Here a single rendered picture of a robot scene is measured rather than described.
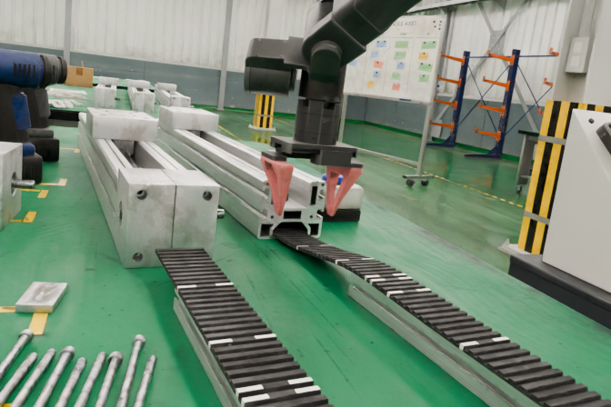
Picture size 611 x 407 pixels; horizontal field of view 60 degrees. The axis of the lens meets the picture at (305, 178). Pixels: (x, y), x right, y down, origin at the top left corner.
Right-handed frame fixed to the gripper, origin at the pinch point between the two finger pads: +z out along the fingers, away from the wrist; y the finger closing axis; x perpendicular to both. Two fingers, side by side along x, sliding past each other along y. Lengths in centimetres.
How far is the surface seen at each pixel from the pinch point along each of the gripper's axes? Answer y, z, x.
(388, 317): 1.3, 4.6, 22.9
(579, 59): -278, -56, -180
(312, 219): -3.7, 2.8, -4.6
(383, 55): -338, -64, -503
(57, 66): 30, -14, -59
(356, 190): -15.8, 0.0, -12.7
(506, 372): 1.5, 2.0, 37.4
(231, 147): -2.3, -1.9, -40.8
